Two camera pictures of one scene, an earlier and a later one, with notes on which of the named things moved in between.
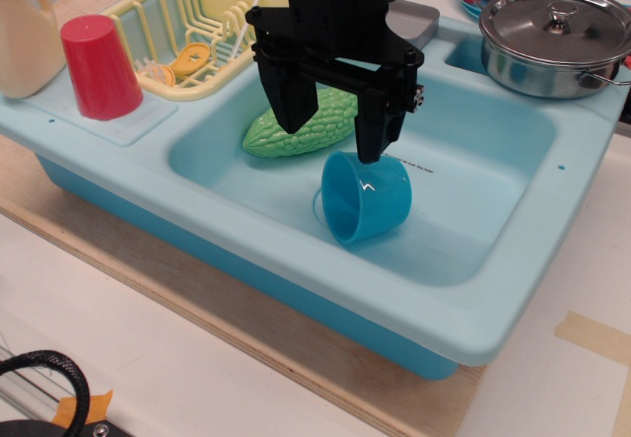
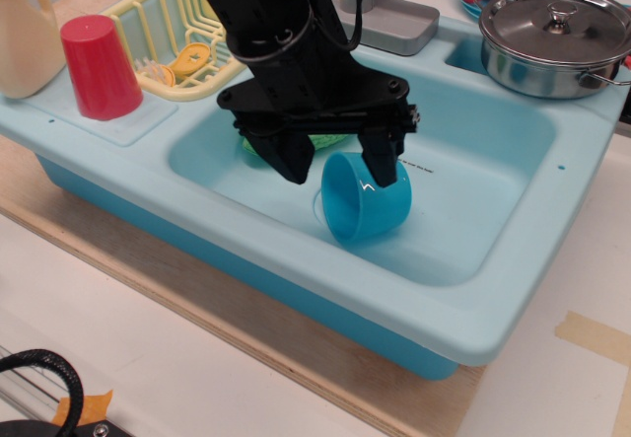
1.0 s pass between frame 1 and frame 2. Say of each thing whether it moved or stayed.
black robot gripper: moved
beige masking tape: stayed
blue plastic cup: stayed
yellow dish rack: stayed
